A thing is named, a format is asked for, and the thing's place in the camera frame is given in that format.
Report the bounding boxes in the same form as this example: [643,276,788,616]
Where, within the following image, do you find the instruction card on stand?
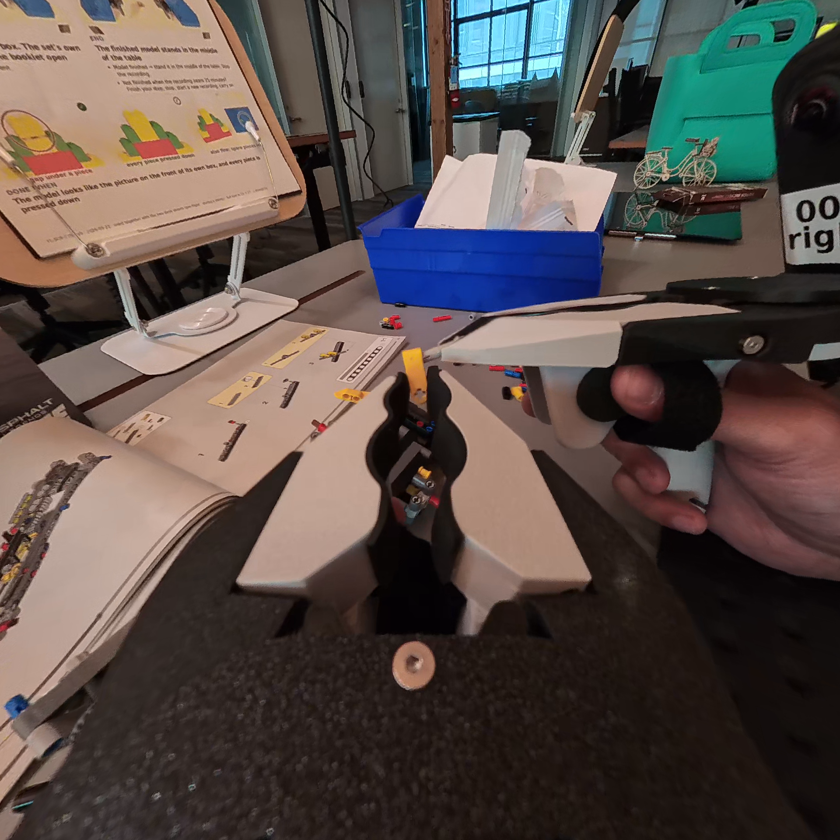
[0,0,308,376]

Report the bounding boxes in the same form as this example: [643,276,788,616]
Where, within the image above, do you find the black and wooden stick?
[574,0,642,120]

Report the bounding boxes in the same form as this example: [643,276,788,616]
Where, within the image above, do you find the wooden post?
[425,0,455,166]

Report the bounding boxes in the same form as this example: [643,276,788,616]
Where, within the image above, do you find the lego instruction booklet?
[0,318,408,798]

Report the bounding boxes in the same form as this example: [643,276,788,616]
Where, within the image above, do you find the brown pouch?
[653,185,769,215]

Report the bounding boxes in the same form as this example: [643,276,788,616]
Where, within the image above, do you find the teal tote bag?
[607,0,818,240]

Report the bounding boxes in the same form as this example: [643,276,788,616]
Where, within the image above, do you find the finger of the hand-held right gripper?
[437,320,626,368]
[469,293,651,324]

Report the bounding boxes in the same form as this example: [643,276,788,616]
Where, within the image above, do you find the scatter of small lego pins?
[379,314,530,403]

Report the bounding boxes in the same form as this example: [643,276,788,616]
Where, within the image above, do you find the blue plastic bin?
[357,193,606,314]

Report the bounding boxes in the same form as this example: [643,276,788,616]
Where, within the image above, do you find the yellow lego connector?
[402,348,429,403]

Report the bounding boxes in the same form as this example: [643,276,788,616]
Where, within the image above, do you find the lego car chassis model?
[3,386,448,762]

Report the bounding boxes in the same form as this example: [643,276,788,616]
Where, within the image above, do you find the person's right hand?
[520,364,840,581]

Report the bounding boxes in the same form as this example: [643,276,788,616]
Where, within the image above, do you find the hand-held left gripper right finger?
[427,367,593,613]

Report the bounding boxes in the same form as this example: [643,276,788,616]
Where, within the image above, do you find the white paper sheets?
[415,154,618,232]

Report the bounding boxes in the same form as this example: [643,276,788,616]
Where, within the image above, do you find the clear plastic bag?
[486,130,578,231]

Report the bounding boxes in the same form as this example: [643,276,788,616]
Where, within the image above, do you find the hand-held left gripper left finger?
[235,373,408,603]

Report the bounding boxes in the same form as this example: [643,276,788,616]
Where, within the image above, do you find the lego set box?
[0,325,93,442]

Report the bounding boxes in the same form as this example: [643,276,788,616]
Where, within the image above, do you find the printed instruction sheet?
[0,0,303,260]

